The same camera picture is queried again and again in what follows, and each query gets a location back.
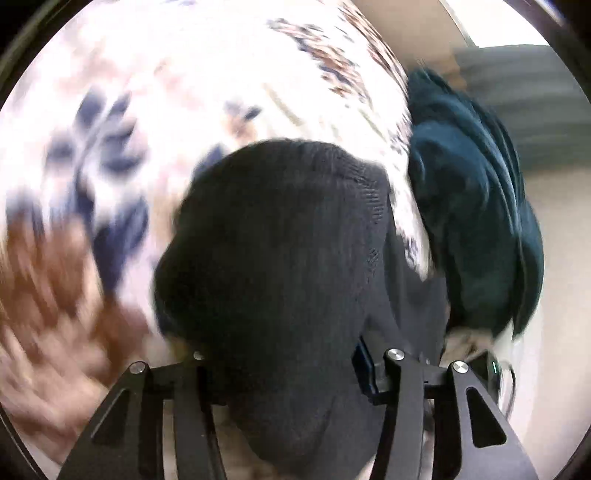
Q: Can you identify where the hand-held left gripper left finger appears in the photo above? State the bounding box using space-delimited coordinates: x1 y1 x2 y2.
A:
58 352 227 480

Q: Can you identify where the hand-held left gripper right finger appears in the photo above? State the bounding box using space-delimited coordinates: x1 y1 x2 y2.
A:
353 337 539 480

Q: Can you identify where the dark grey garment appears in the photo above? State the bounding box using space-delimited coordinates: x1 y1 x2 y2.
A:
383 222 451 370

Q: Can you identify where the black knit garment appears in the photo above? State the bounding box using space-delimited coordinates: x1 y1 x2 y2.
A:
152 138 402 480

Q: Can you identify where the dark teal cloth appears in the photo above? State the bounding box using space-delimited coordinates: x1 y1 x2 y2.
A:
406 67 546 340

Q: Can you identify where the white floral bedsheet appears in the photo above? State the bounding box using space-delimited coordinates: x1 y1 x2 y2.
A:
0 0 435 480

